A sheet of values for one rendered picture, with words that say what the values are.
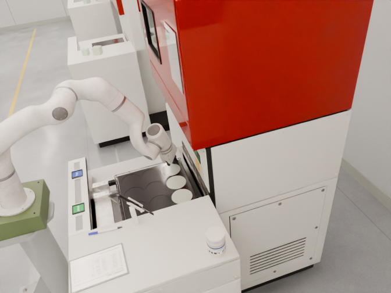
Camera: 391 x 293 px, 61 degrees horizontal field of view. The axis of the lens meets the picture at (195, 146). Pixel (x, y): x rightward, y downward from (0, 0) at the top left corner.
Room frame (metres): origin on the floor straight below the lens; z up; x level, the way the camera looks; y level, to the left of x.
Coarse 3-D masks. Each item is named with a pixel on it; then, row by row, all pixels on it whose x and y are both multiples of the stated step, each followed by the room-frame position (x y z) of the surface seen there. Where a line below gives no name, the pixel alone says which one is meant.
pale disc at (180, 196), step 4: (176, 192) 1.18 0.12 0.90; (180, 192) 1.18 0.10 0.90; (184, 192) 1.17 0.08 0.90; (188, 192) 1.17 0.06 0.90; (172, 196) 1.16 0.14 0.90; (176, 196) 1.15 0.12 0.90; (180, 196) 1.15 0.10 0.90; (184, 196) 1.15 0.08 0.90; (188, 196) 1.14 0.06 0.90; (172, 200) 1.13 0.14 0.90; (176, 200) 1.13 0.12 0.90; (180, 200) 1.13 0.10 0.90; (184, 200) 1.12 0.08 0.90; (188, 200) 1.12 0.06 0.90
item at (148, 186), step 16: (128, 176) 1.35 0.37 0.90; (144, 176) 1.33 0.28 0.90; (160, 176) 1.32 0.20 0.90; (128, 192) 1.22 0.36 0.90; (144, 192) 1.21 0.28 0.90; (160, 192) 1.20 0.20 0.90; (192, 192) 1.17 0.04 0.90; (128, 208) 1.11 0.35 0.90; (144, 208) 1.10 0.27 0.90; (160, 208) 1.09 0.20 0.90
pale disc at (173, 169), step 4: (172, 164) 1.41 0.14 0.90; (176, 164) 1.40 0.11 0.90; (164, 168) 1.38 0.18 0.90; (168, 168) 1.38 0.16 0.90; (172, 168) 1.37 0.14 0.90; (176, 168) 1.37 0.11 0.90; (164, 172) 1.35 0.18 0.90; (168, 172) 1.34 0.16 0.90; (172, 172) 1.34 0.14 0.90; (176, 172) 1.33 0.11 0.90
